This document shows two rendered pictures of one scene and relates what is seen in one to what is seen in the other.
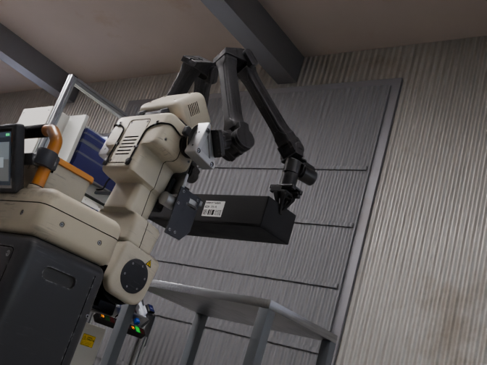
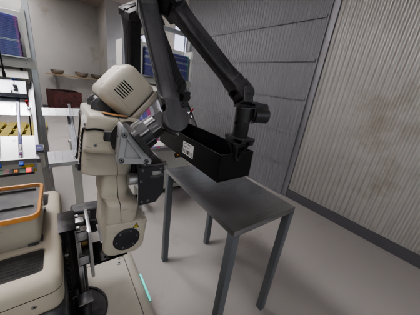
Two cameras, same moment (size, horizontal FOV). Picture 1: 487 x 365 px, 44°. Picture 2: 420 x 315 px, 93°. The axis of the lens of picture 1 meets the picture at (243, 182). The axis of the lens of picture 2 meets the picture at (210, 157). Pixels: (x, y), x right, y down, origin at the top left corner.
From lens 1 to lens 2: 151 cm
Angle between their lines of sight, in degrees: 39
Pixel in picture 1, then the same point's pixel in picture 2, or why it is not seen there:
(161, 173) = not seen: hidden behind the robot
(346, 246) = (310, 74)
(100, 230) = (27, 301)
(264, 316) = (231, 242)
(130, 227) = (105, 215)
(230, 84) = (152, 45)
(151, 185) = (112, 174)
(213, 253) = not seen: hidden behind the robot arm
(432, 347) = (361, 133)
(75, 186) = (18, 230)
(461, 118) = not seen: outside the picture
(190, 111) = (120, 94)
